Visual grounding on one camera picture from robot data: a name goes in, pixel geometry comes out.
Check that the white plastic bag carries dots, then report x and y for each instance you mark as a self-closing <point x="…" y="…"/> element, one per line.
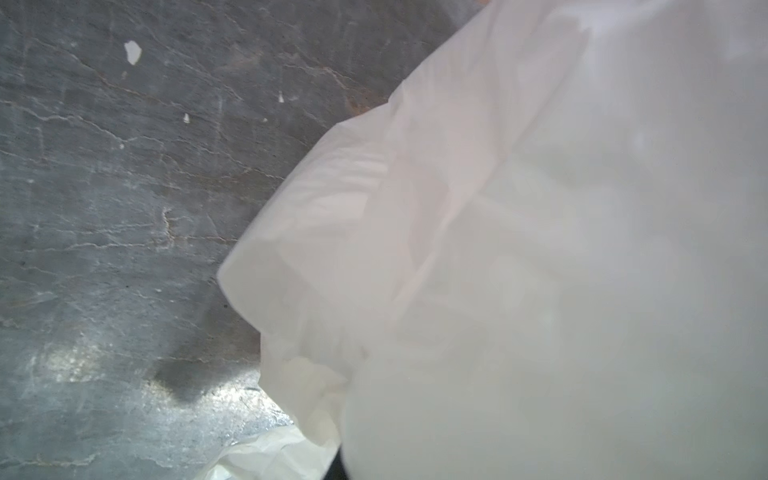
<point x="544" y="257"/>

